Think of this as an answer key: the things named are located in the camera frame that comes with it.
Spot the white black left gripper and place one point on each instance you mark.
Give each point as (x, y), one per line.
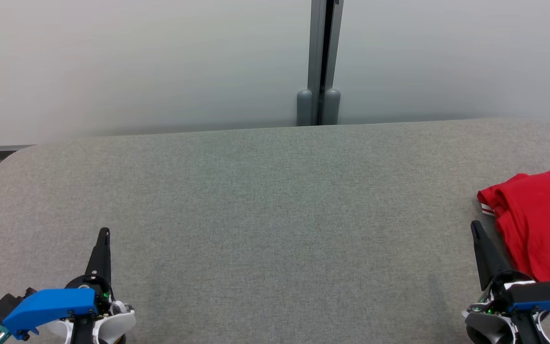
(108, 325)

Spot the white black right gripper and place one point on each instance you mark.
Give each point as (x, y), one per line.
(492, 325)

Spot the red shorts with white stripes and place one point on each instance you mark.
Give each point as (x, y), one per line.
(542, 248)

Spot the red shirt with white sleeves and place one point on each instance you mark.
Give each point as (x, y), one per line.
(537, 191)

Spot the blue right camera mount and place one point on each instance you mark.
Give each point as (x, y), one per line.
(547, 298)

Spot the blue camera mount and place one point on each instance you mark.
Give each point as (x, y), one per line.
(50, 306)
(547, 298)

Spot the blue left camera mount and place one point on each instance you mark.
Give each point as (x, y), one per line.
(50, 306)

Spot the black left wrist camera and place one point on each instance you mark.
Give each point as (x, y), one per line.
(5, 306)

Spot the grey cylindrical post foot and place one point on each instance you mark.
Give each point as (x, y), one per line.
(304, 109)
(332, 108)

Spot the grey metal partition post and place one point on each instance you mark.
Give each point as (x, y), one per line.
(322, 48)

